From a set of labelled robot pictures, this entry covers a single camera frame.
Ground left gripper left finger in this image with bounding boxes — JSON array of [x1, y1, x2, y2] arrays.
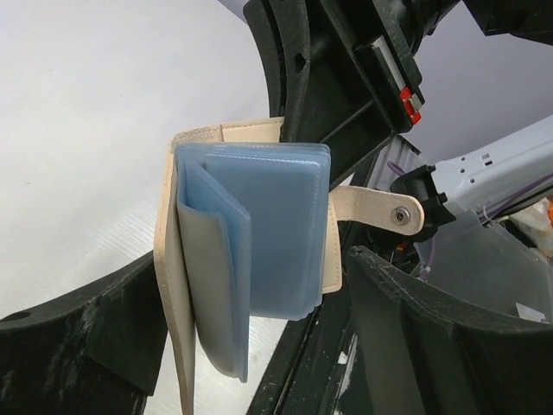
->
[[1, 257, 167, 414]]

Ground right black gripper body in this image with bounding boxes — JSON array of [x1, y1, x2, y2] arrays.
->
[[302, 1, 423, 143]]

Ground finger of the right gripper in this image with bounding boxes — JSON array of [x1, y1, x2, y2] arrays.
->
[[244, 1, 396, 143]]

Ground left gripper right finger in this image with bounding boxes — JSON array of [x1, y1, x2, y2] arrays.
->
[[346, 246, 552, 414]]

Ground beige card holder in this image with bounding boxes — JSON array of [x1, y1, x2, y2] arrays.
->
[[154, 118, 425, 414]]

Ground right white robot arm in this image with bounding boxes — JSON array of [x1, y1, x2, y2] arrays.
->
[[243, 1, 552, 242]]

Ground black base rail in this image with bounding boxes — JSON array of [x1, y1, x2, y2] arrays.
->
[[247, 296, 373, 414]]

